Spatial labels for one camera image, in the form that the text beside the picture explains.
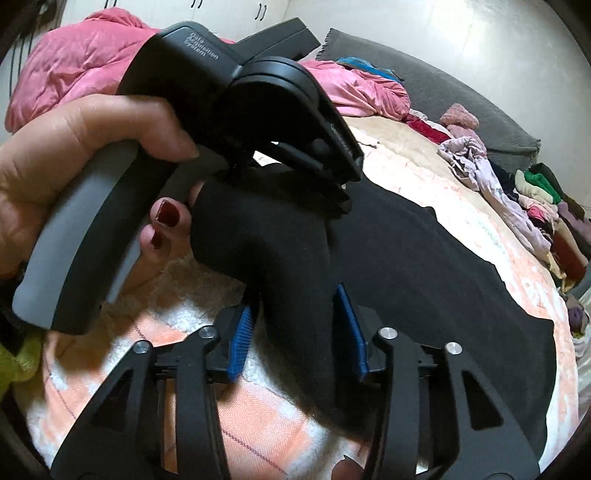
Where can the pink knitted garment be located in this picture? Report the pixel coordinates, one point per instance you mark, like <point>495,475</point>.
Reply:
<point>459,115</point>

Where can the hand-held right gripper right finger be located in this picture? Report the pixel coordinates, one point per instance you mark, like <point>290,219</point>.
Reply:
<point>348,327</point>

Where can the blue cloth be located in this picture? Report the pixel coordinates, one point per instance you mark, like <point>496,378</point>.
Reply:
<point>364,67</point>

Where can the pink blanket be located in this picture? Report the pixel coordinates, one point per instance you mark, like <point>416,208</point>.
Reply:
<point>69,60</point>

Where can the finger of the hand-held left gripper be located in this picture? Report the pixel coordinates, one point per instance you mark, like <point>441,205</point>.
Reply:
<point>318,182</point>
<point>346,157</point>

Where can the pile of mixed clothes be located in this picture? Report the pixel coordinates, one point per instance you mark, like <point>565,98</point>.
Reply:
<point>554,212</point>

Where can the grey fringed blanket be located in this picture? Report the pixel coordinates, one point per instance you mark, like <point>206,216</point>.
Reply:
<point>438,78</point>

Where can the black pants with orange cuffs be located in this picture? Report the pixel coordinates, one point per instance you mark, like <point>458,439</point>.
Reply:
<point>415,277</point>

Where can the orange and white towel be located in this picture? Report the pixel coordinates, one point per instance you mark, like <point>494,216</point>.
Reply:
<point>485,221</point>

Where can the yellow-green cloth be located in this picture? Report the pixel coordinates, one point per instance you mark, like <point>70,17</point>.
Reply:
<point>21,364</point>

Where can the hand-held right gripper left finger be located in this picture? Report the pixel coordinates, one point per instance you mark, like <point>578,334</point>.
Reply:
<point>242,341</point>

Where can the person's left hand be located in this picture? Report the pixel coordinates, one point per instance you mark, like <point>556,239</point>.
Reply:
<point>55,147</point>

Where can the red cloth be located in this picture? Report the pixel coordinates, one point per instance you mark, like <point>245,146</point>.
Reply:
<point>427,129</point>

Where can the purple cloth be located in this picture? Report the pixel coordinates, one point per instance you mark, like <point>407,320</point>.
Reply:
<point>579,318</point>

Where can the lilac crumpled garment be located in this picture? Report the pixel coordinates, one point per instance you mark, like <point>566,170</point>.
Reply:
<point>489,184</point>

